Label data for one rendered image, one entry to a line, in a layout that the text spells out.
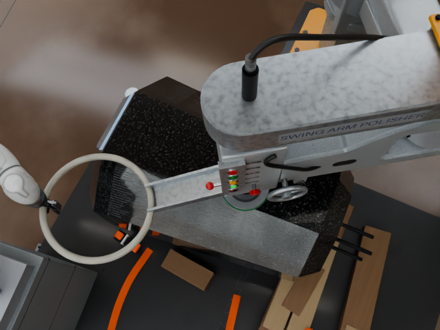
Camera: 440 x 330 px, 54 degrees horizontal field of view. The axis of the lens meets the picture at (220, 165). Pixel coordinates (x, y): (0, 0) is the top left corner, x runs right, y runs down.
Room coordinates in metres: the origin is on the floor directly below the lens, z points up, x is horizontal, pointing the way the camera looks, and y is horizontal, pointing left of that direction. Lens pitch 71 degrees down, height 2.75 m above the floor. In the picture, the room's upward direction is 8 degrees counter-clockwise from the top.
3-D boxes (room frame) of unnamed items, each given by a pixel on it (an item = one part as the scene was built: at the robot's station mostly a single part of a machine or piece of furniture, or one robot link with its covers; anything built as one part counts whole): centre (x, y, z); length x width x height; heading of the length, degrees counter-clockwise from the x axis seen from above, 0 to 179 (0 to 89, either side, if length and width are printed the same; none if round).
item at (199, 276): (0.29, 0.28, 0.07); 0.30 x 0.12 x 0.12; 54
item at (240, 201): (0.53, -0.10, 0.89); 0.21 x 0.21 x 0.01
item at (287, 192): (0.42, -0.22, 1.25); 0.15 x 0.10 x 0.15; 92
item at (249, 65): (0.53, -0.10, 1.83); 0.04 x 0.04 x 0.17
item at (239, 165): (0.42, -0.03, 1.42); 0.08 x 0.03 x 0.28; 92
